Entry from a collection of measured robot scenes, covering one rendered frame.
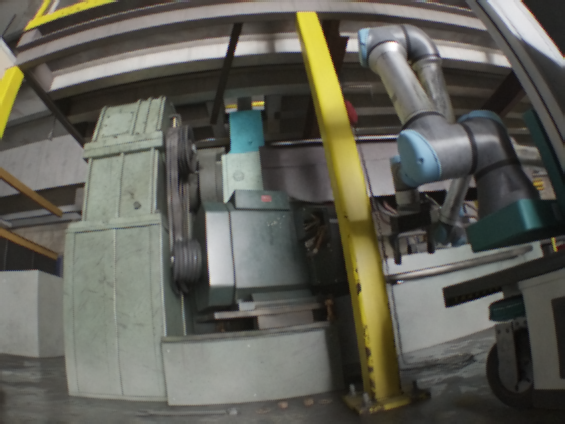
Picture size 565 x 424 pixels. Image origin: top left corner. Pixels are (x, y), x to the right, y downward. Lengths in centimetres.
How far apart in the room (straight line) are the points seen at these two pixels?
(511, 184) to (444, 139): 17
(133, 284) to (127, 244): 19
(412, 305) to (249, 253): 115
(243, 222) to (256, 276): 23
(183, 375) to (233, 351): 23
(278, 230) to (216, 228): 26
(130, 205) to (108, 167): 28
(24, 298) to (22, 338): 48
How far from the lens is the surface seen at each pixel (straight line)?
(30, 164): 832
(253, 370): 131
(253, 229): 133
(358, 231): 105
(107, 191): 178
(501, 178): 70
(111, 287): 155
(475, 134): 72
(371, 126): 306
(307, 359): 131
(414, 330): 207
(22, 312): 430
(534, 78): 83
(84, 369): 164
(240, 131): 239
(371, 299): 102
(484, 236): 69
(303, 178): 214
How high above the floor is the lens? 30
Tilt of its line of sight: 20 degrees up
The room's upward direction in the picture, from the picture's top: 7 degrees counter-clockwise
